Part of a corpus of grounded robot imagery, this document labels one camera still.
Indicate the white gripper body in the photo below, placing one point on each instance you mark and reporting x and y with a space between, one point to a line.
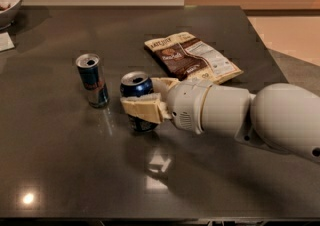
185 102

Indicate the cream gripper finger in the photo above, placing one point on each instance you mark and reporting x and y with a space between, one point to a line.
162 85
149 107

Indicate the blue pepsi can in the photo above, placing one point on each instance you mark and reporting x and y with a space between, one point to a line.
136 84

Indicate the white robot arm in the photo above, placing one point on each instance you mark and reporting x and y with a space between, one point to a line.
281 117

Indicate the red bull can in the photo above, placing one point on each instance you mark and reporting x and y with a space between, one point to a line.
93 79

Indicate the brown white chip bag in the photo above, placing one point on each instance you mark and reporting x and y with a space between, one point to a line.
184 56

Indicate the white paper card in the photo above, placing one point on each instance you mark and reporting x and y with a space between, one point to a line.
5 42

